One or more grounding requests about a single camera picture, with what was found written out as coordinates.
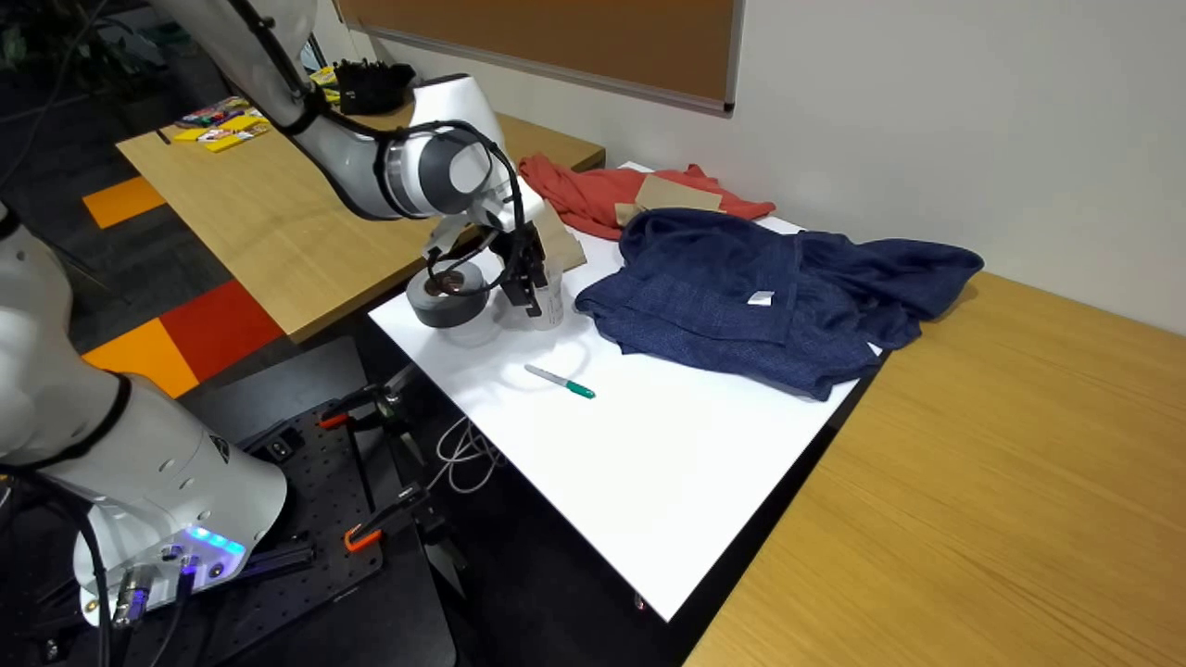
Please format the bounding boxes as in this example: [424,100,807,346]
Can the white loose cable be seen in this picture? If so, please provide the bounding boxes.
[424,410,500,497]

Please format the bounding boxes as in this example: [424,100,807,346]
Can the grey duct tape roll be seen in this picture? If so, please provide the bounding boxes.
[403,251,510,335]

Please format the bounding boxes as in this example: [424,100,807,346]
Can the navy blue cloth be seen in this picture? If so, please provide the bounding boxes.
[569,204,989,405]

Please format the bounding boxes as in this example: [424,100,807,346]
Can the orange-red cloth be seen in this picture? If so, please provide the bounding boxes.
[516,151,777,245]

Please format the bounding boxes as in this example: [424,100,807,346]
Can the white table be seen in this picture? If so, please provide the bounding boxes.
[368,161,884,621]

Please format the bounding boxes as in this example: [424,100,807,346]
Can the small brown paper bag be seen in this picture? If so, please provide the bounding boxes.
[613,174,726,232]

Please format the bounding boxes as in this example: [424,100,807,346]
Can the large brown paper bag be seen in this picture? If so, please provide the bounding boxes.
[524,201,594,282]

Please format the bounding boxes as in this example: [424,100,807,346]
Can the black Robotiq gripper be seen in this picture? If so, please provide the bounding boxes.
[489,196,557,321]

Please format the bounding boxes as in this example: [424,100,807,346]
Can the yellow wooden table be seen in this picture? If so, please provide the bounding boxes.
[683,271,1186,667]

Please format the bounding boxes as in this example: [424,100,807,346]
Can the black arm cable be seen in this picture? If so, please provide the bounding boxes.
[227,0,527,310]

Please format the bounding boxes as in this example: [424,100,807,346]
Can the grey pen with green cap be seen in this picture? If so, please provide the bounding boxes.
[524,361,602,405]

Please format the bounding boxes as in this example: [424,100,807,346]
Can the framed cork board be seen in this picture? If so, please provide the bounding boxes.
[331,0,749,120]

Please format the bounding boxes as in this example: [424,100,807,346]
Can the yellow packets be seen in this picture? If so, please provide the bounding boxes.
[172,91,273,154]

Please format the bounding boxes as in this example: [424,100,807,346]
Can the light wooden desk board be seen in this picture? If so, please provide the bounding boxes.
[116,104,609,346]

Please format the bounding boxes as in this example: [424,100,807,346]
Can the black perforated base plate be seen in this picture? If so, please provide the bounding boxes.
[181,405,463,667]

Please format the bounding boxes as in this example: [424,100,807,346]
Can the black clamp with orange handle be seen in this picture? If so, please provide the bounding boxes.
[316,382,415,437]
[340,487,431,556]

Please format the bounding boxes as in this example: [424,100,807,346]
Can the black camera device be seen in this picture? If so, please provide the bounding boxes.
[331,56,417,120]

